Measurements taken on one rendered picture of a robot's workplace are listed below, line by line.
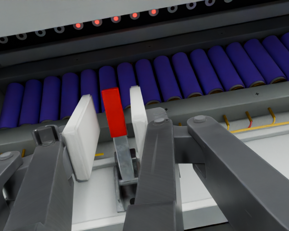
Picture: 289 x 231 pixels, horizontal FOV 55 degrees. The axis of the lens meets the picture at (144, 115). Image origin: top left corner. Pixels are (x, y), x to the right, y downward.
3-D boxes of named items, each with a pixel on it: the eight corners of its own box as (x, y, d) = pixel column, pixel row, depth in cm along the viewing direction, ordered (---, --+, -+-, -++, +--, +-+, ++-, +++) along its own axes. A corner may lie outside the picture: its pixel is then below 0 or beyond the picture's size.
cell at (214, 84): (204, 60, 32) (224, 100, 28) (189, 63, 32) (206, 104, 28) (205, 46, 30) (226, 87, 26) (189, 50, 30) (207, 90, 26)
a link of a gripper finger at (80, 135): (90, 181, 15) (75, 184, 15) (100, 130, 21) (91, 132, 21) (75, 129, 14) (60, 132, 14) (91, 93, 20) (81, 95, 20)
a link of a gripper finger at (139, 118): (131, 119, 14) (146, 116, 14) (129, 86, 20) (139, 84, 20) (141, 172, 15) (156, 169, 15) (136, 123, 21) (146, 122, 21)
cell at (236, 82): (222, 57, 32) (244, 96, 28) (206, 60, 32) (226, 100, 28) (224, 43, 30) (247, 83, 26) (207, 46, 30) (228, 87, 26)
